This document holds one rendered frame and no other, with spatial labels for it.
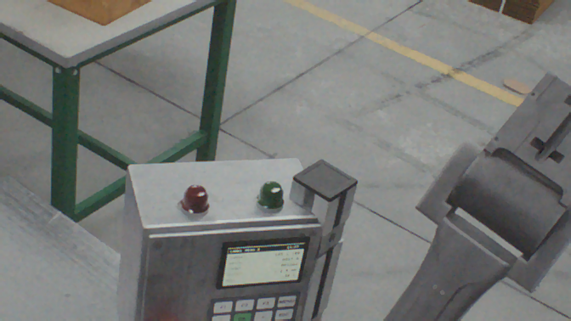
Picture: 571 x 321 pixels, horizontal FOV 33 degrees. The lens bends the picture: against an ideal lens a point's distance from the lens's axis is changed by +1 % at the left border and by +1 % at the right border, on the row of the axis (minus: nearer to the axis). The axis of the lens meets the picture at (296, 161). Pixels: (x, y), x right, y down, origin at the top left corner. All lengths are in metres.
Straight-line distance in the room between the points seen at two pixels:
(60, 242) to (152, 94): 2.02
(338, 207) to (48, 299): 0.87
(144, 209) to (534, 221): 0.34
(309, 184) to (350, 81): 3.20
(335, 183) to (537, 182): 0.21
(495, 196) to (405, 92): 3.35
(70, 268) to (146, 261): 0.89
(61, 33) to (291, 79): 1.64
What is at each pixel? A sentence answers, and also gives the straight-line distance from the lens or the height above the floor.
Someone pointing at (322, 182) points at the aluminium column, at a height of 1.50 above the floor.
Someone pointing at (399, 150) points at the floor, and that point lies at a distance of 3.69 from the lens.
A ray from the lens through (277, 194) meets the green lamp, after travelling 0.86.
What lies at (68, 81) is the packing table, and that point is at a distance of 2.53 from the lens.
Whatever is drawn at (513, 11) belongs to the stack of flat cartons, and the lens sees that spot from 4.96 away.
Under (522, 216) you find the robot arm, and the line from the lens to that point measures 0.73.
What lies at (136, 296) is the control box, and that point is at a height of 1.39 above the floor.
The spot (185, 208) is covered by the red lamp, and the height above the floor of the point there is 1.48.
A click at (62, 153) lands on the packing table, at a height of 0.45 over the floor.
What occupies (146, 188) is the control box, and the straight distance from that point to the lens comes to 0.87.
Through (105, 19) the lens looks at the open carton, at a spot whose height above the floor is 0.80.
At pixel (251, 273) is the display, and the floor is 1.42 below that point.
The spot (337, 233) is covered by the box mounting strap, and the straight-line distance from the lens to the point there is 0.91.
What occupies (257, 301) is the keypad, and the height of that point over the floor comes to 1.38.
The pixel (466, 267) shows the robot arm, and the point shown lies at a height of 1.55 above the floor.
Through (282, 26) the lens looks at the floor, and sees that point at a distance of 4.38.
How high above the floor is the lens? 2.01
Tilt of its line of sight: 35 degrees down
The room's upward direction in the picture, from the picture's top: 11 degrees clockwise
